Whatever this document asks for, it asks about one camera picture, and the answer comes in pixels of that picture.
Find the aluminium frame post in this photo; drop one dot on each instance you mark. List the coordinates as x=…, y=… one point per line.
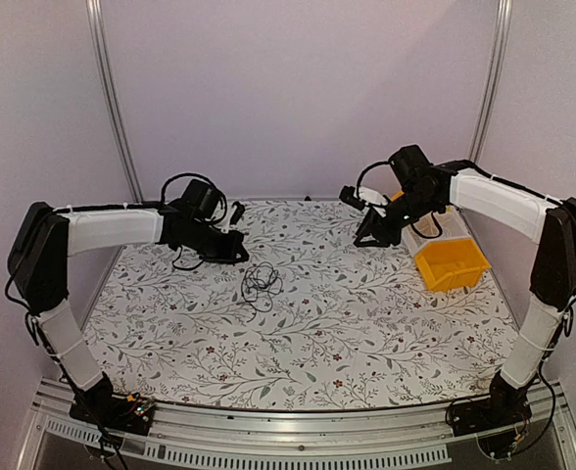
x=495, y=69
x=106, y=74

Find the front aluminium rail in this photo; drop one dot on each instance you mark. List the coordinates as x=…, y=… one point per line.
x=192, y=437

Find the yellow plastic bin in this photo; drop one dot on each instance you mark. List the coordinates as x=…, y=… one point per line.
x=397, y=196
x=451, y=264

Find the floral patterned table mat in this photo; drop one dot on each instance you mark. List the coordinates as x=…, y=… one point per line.
x=310, y=322

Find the far yellow plastic bin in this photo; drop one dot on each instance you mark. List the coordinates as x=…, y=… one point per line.
x=397, y=196

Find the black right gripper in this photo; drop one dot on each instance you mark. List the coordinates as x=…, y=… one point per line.
x=372, y=222

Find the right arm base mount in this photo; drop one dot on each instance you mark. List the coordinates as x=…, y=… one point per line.
x=504, y=406

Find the white translucent plastic bin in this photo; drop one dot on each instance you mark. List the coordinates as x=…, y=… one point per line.
x=434, y=227

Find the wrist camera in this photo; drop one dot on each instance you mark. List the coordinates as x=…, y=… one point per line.
x=232, y=217
x=359, y=198

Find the left aluminium frame post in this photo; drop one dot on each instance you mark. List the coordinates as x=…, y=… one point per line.
x=106, y=74

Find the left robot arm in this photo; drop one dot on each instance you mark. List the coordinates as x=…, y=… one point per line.
x=200, y=220

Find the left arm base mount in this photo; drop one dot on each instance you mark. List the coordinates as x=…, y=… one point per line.
x=101, y=406

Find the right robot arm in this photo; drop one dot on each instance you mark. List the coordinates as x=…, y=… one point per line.
x=548, y=222

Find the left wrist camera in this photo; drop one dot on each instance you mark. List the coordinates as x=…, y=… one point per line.
x=232, y=217

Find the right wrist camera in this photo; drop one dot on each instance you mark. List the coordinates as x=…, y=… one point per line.
x=359, y=198

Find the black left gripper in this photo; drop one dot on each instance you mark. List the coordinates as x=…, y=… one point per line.
x=230, y=256

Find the near yellow plastic bin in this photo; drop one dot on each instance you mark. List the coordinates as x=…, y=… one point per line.
x=451, y=264

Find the right aluminium frame post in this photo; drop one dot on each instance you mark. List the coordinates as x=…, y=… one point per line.
x=495, y=69

